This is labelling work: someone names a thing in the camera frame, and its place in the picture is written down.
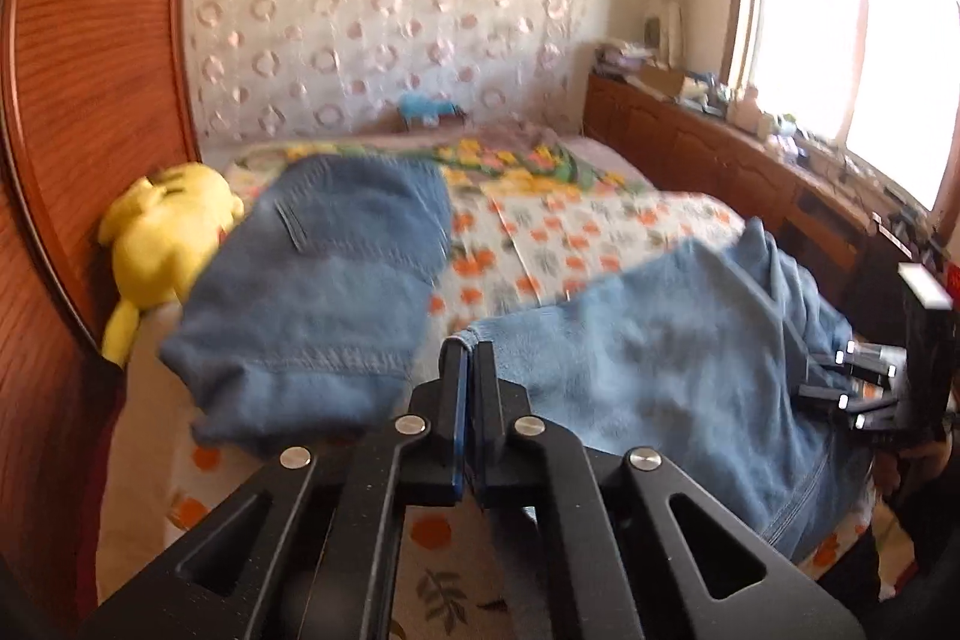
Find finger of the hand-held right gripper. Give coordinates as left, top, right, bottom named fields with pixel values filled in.
left=814, top=341, right=903, bottom=382
left=797, top=383, right=901, bottom=435

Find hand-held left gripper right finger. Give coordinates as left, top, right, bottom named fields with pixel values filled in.
left=471, top=340, right=871, bottom=640

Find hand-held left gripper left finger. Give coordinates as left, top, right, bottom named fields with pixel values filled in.
left=79, top=336, right=472, bottom=640

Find light blue jeans pants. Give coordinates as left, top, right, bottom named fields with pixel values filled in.
left=465, top=218, right=878, bottom=562

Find person's right hand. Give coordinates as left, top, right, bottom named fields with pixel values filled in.
left=874, top=437, right=957, bottom=506

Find folded dark blue jeans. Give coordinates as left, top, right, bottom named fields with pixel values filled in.
left=157, top=154, right=455, bottom=457

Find orange-print white bedsheet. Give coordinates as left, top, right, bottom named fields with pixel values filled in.
left=169, top=190, right=875, bottom=640

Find floral blanket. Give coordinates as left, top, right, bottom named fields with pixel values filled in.
left=232, top=122, right=653, bottom=199

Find white bottle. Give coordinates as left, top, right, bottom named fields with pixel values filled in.
left=731, top=85, right=762, bottom=127

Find wooden sideboard cabinet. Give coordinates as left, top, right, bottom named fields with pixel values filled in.
left=583, top=74, right=931, bottom=341

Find beige mattress pad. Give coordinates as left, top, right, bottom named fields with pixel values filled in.
left=94, top=302, right=226, bottom=603

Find blue plush cloth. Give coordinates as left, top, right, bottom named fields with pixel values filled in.
left=396, top=92, right=458, bottom=120

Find wood-framed window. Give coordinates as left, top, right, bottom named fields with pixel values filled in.
left=720, top=0, right=960, bottom=214

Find open cardboard box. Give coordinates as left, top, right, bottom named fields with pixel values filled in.
left=637, top=66, right=687, bottom=97

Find yellow plush toy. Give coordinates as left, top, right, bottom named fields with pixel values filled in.
left=97, top=161, right=245, bottom=367

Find stack of papers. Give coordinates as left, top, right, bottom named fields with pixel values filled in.
left=596, top=40, right=653, bottom=79

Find circle-patterned sheer curtain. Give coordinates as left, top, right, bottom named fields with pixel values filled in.
left=184, top=0, right=593, bottom=142

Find wooden headboard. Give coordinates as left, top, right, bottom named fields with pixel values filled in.
left=0, top=0, right=203, bottom=640

